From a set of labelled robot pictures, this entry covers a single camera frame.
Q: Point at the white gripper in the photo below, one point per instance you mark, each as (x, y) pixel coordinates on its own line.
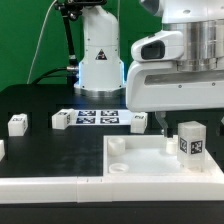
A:
(158, 87)

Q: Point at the white square tabletop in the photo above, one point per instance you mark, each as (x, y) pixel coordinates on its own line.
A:
(149, 155)

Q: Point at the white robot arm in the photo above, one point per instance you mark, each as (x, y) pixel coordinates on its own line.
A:
(181, 67)

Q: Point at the white U-shaped obstacle fence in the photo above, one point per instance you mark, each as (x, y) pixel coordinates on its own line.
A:
(113, 188)

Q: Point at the tag marker sheet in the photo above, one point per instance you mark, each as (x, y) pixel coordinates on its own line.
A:
(103, 117)

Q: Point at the white block left edge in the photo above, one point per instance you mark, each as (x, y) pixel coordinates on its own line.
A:
(2, 149)

